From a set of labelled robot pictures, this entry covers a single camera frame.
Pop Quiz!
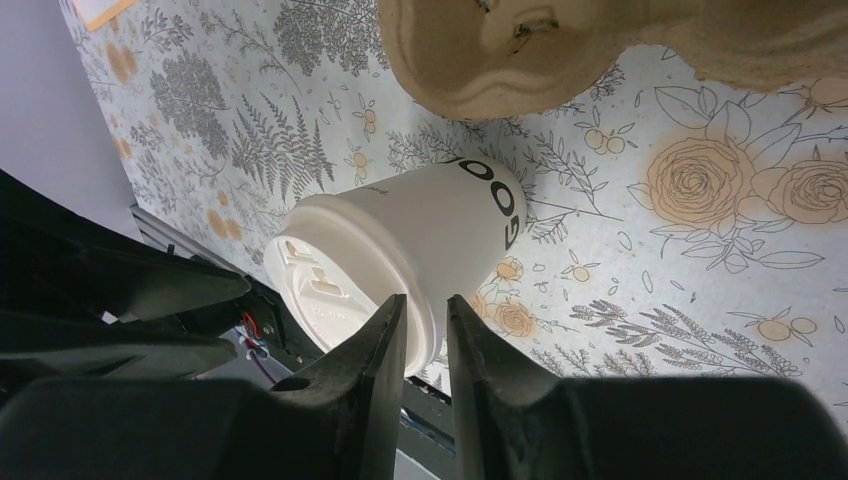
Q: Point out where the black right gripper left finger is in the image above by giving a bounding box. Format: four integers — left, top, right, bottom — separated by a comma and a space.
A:
1, 294, 407, 479

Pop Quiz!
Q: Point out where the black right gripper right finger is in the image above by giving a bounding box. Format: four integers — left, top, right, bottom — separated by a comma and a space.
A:
447, 295, 847, 479

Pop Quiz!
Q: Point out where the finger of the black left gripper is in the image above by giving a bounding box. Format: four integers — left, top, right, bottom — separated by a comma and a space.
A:
1, 173, 250, 320
1, 311, 236, 404

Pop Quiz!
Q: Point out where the single white paper cup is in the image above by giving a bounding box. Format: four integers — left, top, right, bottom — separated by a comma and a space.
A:
336, 157, 527, 319

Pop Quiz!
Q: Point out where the floral table mat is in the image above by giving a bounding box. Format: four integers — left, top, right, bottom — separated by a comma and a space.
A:
60, 1, 847, 425

